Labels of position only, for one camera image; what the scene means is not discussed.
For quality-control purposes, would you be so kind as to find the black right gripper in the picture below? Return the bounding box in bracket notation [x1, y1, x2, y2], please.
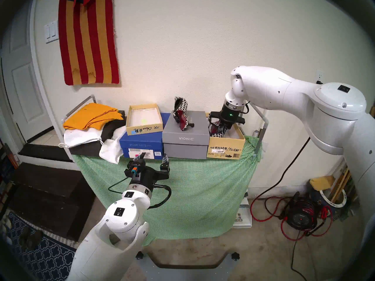
[210, 106, 247, 136]

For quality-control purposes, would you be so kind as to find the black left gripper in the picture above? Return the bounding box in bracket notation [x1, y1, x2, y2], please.
[125, 152, 171, 192]

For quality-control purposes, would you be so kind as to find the houndstooth slingback heel shoe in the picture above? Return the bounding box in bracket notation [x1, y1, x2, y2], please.
[209, 119, 233, 138]
[173, 97, 195, 131]

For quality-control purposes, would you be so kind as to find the tan open shoe box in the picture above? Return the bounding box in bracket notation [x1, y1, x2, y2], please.
[206, 112, 246, 160]

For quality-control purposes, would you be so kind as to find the blue Stuart Weitzman shoe box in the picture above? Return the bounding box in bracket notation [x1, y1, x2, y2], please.
[119, 113, 171, 160]

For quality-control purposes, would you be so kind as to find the grey Vionic shoe box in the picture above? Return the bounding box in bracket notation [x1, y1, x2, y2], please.
[162, 110, 211, 160]

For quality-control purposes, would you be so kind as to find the small open cardboard box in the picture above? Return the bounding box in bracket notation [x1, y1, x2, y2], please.
[126, 104, 163, 136]

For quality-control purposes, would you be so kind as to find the white plastic box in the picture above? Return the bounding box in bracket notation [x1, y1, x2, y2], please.
[233, 191, 253, 228]

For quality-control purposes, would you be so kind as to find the white crumpled cloth bag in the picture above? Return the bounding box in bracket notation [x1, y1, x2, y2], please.
[99, 126, 127, 164]

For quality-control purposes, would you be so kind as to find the black folded cloth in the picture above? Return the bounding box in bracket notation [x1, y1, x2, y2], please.
[69, 109, 128, 156]

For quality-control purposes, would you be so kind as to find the green checked table cloth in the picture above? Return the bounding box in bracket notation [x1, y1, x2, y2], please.
[72, 136, 263, 246]

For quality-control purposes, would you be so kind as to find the orange folded cloth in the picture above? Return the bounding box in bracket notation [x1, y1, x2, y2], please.
[63, 103, 125, 131]

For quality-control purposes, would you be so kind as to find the dark wooden step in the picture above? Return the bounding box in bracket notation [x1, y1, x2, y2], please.
[7, 162, 97, 241]

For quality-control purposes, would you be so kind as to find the bundle of wooden sticks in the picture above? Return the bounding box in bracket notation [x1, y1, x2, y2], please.
[330, 166, 352, 203]

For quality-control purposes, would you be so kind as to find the red yellow striped flag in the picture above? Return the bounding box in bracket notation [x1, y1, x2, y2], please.
[58, 0, 120, 85]

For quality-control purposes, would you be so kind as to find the dark brown slipper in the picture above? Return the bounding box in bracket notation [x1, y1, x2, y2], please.
[19, 226, 32, 249]
[29, 229, 44, 250]

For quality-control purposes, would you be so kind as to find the blue patterned rug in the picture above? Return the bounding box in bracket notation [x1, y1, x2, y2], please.
[0, 212, 76, 281]

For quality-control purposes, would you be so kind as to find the white panel door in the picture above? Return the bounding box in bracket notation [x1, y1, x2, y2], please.
[0, 8, 54, 143]

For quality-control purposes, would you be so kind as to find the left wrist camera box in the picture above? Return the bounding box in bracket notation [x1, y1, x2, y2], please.
[130, 158, 146, 177]

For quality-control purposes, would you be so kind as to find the thick black wrist cable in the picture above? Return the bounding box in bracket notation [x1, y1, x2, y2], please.
[148, 184, 172, 209]

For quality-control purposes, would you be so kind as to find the grey metal rack rail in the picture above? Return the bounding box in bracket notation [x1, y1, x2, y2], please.
[61, 95, 97, 124]
[249, 103, 270, 161]

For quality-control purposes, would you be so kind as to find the white drawstring cloth bag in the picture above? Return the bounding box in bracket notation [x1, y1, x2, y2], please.
[58, 127, 103, 149]

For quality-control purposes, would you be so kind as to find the red power cable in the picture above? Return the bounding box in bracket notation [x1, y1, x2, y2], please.
[250, 137, 334, 241]

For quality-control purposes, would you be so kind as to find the black cable reel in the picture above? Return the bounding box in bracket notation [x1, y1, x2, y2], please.
[283, 193, 320, 231]

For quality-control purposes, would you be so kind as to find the white flat ring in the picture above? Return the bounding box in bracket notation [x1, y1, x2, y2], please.
[319, 188, 347, 213]

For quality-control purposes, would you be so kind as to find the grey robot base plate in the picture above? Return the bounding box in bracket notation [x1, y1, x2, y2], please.
[135, 248, 239, 281]

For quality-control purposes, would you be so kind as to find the black floor cable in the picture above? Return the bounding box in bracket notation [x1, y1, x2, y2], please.
[290, 229, 311, 281]

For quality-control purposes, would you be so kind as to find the white light switch plate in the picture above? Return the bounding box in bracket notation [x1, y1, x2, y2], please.
[44, 20, 59, 44]

